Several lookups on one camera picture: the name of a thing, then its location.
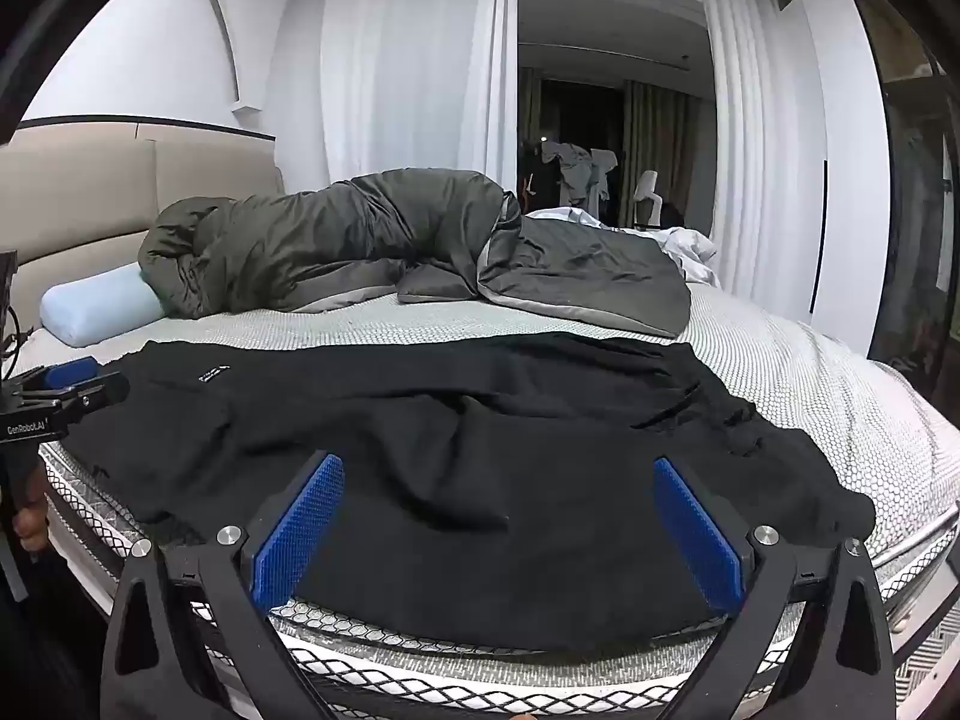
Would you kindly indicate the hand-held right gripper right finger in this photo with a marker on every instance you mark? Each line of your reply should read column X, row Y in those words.
column 694, row 532

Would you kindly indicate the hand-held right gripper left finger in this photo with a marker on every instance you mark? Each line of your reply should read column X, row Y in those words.
column 300, row 532

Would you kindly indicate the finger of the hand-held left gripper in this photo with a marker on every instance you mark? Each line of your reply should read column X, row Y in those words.
column 101, row 394
column 71, row 373

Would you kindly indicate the black pants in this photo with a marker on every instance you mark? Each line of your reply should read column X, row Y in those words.
column 487, row 465

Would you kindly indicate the person's left hand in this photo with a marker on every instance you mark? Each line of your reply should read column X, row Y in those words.
column 31, row 529

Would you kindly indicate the light blue pillow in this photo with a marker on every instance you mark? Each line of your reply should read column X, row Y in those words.
column 90, row 307

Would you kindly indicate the beige padded headboard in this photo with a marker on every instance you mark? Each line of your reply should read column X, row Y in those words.
column 112, row 195

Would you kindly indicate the white bed mattress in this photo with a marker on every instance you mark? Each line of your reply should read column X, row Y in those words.
column 787, row 375

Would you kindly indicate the grey duvet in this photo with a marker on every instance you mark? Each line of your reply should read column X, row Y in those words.
column 337, row 240

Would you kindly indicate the white crumpled sheet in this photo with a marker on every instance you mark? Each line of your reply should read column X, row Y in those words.
column 686, row 247

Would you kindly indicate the white chair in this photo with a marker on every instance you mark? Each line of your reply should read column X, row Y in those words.
column 646, row 191

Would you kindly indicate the dark glass door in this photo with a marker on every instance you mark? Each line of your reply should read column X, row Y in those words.
column 915, row 240

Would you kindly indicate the hanging grey clothes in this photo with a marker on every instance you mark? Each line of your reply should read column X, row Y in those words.
column 574, row 169

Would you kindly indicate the white wardrobe door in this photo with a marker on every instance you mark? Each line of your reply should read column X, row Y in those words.
column 847, row 165

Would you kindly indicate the olive curtain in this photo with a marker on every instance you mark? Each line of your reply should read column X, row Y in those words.
column 660, row 127

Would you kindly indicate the white curtain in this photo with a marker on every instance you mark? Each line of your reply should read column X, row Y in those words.
column 750, row 127
column 405, row 75

